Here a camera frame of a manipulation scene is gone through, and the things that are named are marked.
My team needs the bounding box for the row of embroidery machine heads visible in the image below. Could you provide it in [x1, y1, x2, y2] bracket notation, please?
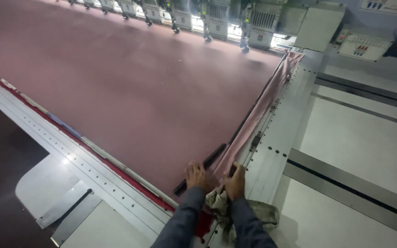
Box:
[57, 0, 289, 53]

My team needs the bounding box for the white metal embroidery frame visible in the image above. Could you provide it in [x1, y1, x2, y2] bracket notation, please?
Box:
[0, 48, 323, 248]

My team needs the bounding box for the long black clamp strip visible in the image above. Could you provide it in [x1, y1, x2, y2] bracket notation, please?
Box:
[228, 55, 287, 145]

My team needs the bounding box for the camouflage patterned cloth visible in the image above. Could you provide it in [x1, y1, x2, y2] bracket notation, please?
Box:
[205, 188, 280, 243]

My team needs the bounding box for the grey metal plate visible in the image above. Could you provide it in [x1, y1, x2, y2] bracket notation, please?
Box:
[35, 180, 103, 248]

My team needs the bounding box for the pink fabric sheet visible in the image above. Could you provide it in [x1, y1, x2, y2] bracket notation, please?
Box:
[0, 0, 304, 204]

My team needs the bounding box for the white control panel box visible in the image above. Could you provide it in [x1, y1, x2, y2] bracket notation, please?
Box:
[335, 29, 393, 62]

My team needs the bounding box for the person's right hand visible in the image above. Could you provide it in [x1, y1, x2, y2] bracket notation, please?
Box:
[223, 162, 246, 202]

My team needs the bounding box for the black clamp bar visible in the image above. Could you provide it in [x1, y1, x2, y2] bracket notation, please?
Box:
[173, 143, 227, 196]

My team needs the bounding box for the red cloth piece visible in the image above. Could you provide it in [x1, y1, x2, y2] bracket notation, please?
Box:
[194, 209, 214, 240]

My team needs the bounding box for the person's left hand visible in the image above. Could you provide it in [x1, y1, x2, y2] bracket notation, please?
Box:
[185, 161, 213, 194]

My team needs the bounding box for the white machine end housing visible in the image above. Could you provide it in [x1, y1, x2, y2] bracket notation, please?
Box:
[278, 2, 346, 53]

